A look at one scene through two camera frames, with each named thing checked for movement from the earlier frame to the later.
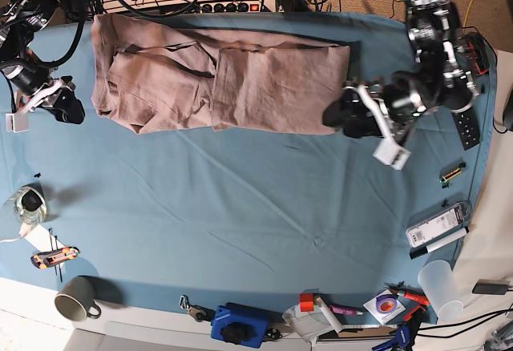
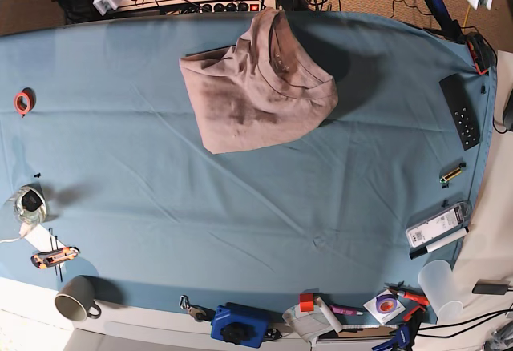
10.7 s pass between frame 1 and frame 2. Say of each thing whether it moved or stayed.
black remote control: stayed
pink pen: stayed
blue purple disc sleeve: stayed
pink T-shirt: moved
